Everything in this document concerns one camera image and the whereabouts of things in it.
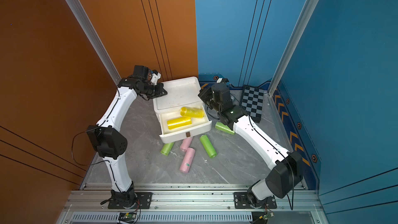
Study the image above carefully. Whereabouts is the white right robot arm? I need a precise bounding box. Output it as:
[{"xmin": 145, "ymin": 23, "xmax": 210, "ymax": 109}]
[{"xmin": 198, "ymin": 80, "xmax": 303, "ymax": 208}]

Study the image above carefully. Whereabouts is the black white chessboard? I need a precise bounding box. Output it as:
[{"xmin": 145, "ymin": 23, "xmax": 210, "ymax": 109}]
[{"xmin": 239, "ymin": 85, "xmax": 265, "ymax": 123}]

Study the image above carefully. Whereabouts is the pink roll lower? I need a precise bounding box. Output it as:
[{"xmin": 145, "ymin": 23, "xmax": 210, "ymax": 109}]
[{"xmin": 179, "ymin": 147, "xmax": 195, "ymax": 173}]

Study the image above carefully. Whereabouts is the green circuit board left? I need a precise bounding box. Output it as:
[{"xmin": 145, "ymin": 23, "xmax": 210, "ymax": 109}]
[{"xmin": 118, "ymin": 212, "xmax": 137, "ymax": 224}]

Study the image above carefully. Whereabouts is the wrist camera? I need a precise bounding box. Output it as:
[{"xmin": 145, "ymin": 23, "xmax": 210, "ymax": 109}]
[
  {"xmin": 217, "ymin": 78, "xmax": 229, "ymax": 84},
  {"xmin": 150, "ymin": 70, "xmax": 161, "ymax": 85}
]

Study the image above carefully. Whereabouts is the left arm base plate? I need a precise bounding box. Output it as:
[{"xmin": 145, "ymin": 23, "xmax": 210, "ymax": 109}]
[{"xmin": 108, "ymin": 190, "xmax": 152, "ymax": 210}]

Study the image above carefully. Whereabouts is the green roll centre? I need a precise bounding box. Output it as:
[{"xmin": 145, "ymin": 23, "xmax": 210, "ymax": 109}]
[{"xmin": 200, "ymin": 135, "xmax": 217, "ymax": 158}]

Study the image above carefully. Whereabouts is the yellow trash bag roll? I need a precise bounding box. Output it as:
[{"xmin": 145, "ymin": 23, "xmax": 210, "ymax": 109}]
[
  {"xmin": 167, "ymin": 117, "xmax": 192, "ymax": 130},
  {"xmin": 180, "ymin": 107, "xmax": 205, "ymax": 118}
]

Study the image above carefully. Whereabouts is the pink roll upper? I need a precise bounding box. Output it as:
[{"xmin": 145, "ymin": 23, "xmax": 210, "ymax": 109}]
[{"xmin": 180, "ymin": 136, "xmax": 193, "ymax": 152}]

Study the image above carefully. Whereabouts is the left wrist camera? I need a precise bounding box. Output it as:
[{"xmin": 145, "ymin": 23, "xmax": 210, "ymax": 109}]
[{"xmin": 150, "ymin": 70, "xmax": 161, "ymax": 85}]

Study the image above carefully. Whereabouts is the green roll far left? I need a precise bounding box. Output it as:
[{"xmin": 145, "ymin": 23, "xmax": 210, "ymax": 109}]
[{"xmin": 161, "ymin": 142, "xmax": 174, "ymax": 156}]

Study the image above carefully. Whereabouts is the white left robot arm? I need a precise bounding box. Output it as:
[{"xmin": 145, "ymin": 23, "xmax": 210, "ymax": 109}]
[{"xmin": 86, "ymin": 77, "xmax": 167, "ymax": 194}]

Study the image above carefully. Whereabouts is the green roll right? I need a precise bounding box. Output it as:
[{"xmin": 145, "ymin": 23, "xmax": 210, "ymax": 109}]
[{"xmin": 215, "ymin": 121, "xmax": 235, "ymax": 135}]

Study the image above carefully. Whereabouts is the green circuit board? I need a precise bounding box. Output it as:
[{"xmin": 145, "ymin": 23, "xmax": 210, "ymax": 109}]
[
  {"xmin": 258, "ymin": 213, "xmax": 274, "ymax": 221},
  {"xmin": 118, "ymin": 212, "xmax": 137, "ymax": 224}
]

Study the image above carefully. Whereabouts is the white plastic drawer cabinet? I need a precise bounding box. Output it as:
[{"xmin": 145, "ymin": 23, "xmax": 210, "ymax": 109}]
[{"xmin": 153, "ymin": 77, "xmax": 212, "ymax": 144}]

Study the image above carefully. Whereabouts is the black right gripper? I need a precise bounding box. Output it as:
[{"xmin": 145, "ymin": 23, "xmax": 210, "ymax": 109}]
[{"xmin": 198, "ymin": 86, "xmax": 223, "ymax": 115}]

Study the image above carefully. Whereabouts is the pink roll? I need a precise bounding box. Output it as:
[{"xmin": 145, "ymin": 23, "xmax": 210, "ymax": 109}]
[
  {"xmin": 180, "ymin": 136, "xmax": 193, "ymax": 152},
  {"xmin": 179, "ymin": 147, "xmax": 195, "ymax": 173}
]

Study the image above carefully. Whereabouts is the green roll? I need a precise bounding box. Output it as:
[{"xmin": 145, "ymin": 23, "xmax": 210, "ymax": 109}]
[
  {"xmin": 161, "ymin": 142, "xmax": 174, "ymax": 156},
  {"xmin": 200, "ymin": 135, "xmax": 217, "ymax": 158},
  {"xmin": 215, "ymin": 121, "xmax": 235, "ymax": 135}
]

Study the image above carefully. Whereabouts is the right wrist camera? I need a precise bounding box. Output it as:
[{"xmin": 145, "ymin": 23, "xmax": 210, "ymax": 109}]
[{"xmin": 217, "ymin": 78, "xmax": 229, "ymax": 84}]

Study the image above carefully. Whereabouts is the green circuit board right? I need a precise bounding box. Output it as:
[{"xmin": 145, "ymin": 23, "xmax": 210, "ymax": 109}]
[{"xmin": 258, "ymin": 213, "xmax": 274, "ymax": 221}]

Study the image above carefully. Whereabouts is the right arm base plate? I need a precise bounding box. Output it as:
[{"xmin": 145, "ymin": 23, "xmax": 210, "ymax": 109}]
[{"xmin": 233, "ymin": 192, "xmax": 277, "ymax": 209}]

